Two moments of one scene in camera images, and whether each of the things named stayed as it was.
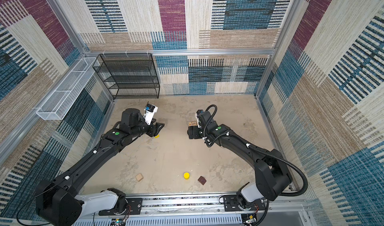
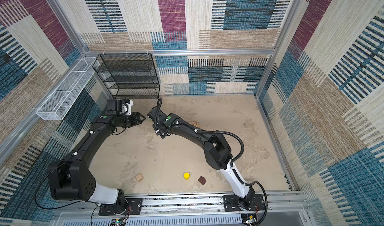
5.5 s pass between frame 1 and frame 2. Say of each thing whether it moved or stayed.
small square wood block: stayed
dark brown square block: stayed
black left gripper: moved
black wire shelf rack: stayed
